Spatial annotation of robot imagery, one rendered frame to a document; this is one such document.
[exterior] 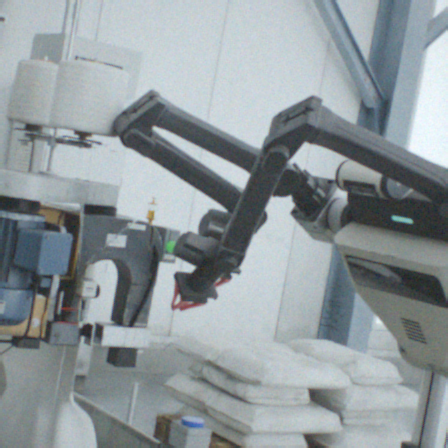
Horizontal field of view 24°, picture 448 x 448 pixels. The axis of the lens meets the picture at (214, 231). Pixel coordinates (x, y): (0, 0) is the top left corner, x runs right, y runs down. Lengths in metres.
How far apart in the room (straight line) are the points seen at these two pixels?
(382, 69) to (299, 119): 6.67
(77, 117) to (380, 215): 0.71
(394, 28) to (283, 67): 1.06
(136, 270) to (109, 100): 0.52
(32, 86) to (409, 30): 6.01
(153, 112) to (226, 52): 5.42
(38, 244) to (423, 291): 0.83
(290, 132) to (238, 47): 5.85
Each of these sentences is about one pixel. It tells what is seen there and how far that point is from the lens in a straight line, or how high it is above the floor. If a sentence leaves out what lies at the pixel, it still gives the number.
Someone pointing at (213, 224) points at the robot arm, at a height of 1.37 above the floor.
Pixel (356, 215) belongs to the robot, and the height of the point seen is 1.45.
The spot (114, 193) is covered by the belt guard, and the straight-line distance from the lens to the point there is 2.65.
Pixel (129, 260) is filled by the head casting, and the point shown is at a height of 1.24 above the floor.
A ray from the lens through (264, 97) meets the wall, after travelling 7.93.
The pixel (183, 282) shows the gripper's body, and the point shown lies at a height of 1.24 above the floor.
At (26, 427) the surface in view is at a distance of 2.78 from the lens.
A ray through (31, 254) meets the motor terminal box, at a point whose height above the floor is 1.25.
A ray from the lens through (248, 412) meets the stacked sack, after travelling 5.28.
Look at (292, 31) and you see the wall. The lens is 8.08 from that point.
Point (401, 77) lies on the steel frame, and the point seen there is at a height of 2.49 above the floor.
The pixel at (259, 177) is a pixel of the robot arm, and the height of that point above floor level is 1.50.
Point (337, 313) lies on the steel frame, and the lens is 8.57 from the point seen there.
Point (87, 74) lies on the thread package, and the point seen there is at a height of 1.65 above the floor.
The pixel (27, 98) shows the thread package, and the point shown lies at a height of 1.59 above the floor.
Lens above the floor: 1.48
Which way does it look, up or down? 3 degrees down
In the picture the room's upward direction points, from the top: 10 degrees clockwise
